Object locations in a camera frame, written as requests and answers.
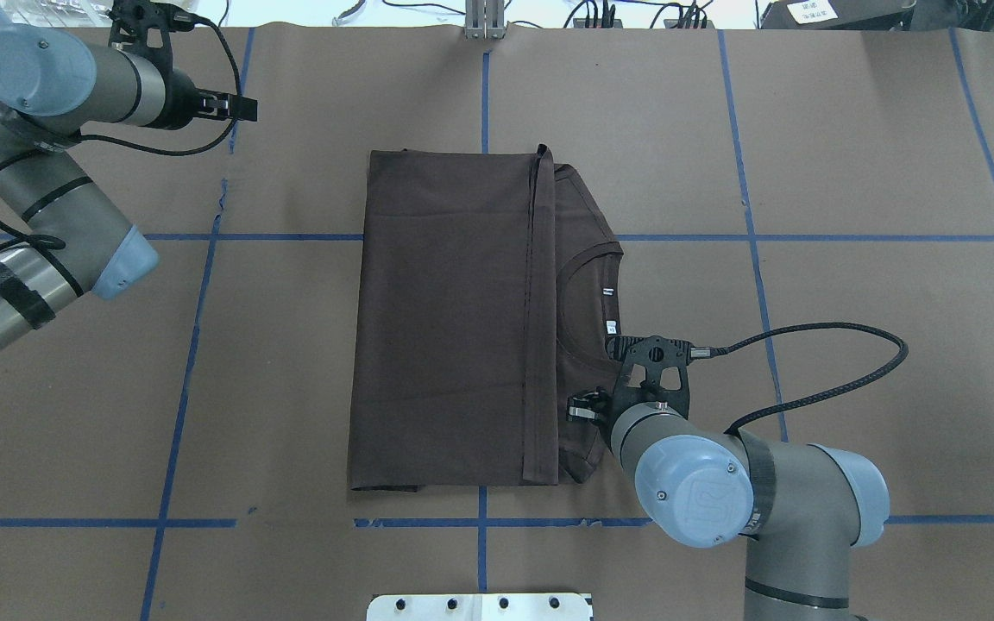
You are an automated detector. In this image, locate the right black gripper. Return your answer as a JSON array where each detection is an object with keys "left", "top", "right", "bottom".
[{"left": 565, "top": 388, "right": 632, "bottom": 437}]

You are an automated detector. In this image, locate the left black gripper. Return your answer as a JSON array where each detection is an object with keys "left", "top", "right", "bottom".
[{"left": 162, "top": 73, "right": 259, "bottom": 130}]

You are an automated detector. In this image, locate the brown t-shirt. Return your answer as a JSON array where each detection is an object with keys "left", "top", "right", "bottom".
[{"left": 348, "top": 145, "right": 624, "bottom": 492}]

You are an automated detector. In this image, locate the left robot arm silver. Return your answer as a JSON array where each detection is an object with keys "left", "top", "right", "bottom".
[{"left": 0, "top": 10, "right": 259, "bottom": 351}]

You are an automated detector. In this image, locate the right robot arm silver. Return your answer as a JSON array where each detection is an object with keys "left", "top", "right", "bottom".
[{"left": 568, "top": 390, "right": 890, "bottom": 620}]

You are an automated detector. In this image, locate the blue tape line lengthwise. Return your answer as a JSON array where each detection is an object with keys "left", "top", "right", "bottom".
[{"left": 715, "top": 30, "right": 790, "bottom": 442}]

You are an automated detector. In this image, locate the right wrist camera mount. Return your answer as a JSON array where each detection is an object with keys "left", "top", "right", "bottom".
[{"left": 605, "top": 336, "right": 715, "bottom": 419}]

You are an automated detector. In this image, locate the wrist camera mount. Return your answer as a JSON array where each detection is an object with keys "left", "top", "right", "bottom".
[
  {"left": 107, "top": 1, "right": 198, "bottom": 75},
  {"left": 605, "top": 336, "right": 715, "bottom": 419}
]

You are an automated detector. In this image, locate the right black braided cable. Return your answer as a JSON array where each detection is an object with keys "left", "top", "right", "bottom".
[{"left": 690, "top": 323, "right": 910, "bottom": 436}]

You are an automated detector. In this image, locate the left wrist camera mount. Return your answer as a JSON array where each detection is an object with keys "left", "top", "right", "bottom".
[{"left": 107, "top": 1, "right": 198, "bottom": 75}]

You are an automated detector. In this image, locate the white pedestal base plate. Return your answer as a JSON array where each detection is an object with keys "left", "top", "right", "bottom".
[{"left": 366, "top": 591, "right": 595, "bottom": 620}]

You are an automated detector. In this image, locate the aluminium frame post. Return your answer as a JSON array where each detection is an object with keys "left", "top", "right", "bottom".
[{"left": 464, "top": 0, "right": 507, "bottom": 41}]

